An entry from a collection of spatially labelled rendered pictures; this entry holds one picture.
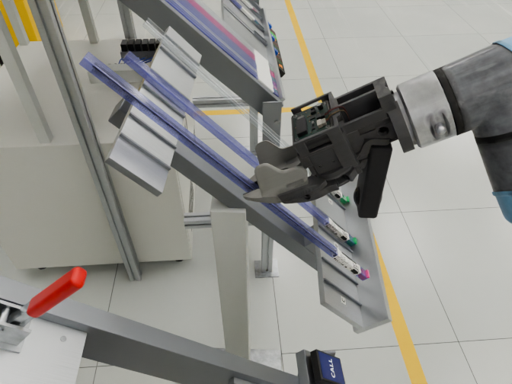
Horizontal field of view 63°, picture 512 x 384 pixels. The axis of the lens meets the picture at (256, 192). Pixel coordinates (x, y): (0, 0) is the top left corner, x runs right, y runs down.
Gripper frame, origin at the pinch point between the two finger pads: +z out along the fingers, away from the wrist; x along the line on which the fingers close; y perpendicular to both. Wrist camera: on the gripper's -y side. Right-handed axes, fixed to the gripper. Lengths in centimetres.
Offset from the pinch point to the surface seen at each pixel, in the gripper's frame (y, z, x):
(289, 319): -89, 37, -36
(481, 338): -120, -20, -30
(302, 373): -17.2, 2.2, 16.7
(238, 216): -10.1, 9.2, -8.1
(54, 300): 16.7, 6.5, 23.7
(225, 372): -6.9, 7.3, 19.7
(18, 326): 15.6, 11.5, 23.9
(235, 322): -40, 28, -8
